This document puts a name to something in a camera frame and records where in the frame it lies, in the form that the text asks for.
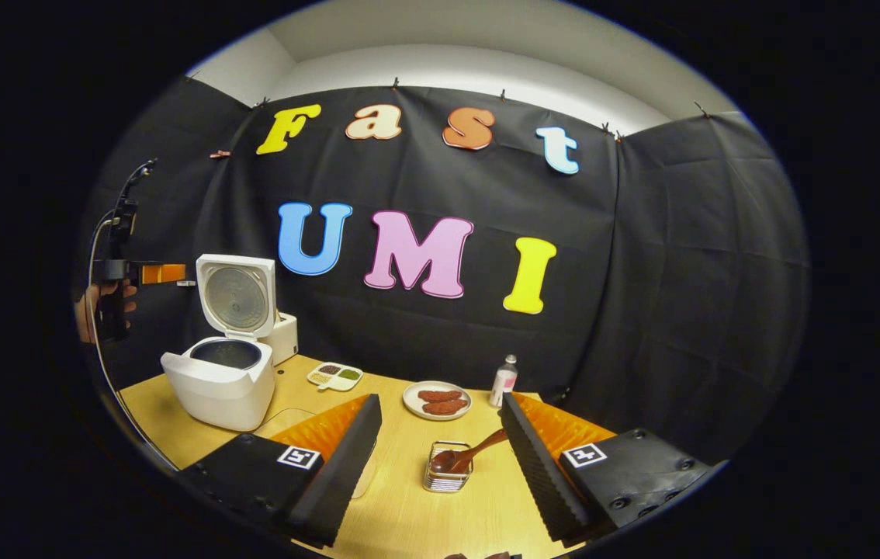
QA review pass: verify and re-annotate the clear bottle with pink label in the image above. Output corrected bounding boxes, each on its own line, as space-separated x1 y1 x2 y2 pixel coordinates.
489 355 519 409

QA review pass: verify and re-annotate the white round plate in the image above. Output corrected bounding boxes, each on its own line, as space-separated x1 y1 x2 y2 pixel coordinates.
403 380 473 422

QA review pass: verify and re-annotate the metal wire chopstick holder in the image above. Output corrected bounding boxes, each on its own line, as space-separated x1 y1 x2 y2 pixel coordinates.
422 441 473 494

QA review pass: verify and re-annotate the brown wooden spoon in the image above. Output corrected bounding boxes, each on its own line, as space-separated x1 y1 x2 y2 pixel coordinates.
430 429 509 474

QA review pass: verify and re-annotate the white toaster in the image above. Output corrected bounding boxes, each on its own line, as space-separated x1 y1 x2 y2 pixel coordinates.
269 312 299 366

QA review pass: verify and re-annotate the white divided grain dish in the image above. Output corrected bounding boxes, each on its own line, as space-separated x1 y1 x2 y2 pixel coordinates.
307 362 364 392

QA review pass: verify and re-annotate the white rice cooker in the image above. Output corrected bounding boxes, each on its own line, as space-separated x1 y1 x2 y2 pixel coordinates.
161 254 278 432

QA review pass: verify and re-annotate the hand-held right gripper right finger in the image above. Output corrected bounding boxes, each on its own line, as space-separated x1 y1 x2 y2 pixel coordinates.
498 392 729 543

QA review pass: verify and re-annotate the clear plastic rice box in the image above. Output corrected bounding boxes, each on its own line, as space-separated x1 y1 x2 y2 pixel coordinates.
252 407 379 499

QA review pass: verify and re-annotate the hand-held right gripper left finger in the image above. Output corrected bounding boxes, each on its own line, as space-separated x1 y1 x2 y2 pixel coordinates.
176 393 383 548

